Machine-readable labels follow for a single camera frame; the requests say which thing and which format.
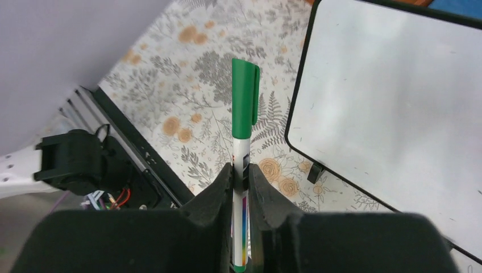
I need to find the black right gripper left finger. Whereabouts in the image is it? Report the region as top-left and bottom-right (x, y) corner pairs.
(11, 164), (232, 272)

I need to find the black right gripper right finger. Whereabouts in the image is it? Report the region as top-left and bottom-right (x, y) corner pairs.
(249, 164), (458, 272)

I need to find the white whiteboard marker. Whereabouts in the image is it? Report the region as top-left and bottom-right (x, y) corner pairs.
(232, 138), (250, 272)

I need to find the green marker cap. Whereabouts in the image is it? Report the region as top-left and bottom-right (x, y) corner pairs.
(231, 59), (260, 139)

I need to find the black framed whiteboard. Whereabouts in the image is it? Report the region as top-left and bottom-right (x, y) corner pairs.
(285, 1), (481, 262)

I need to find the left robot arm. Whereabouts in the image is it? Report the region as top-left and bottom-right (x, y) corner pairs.
(1, 124), (135, 198)

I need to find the floral tablecloth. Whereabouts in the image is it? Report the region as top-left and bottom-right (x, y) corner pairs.
(97, 0), (482, 273)

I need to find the wooden compartment tray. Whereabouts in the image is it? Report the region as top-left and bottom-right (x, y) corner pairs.
(304, 0), (433, 7)

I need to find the blue cartoon cloth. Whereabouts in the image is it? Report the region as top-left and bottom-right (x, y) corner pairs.
(429, 0), (481, 19)

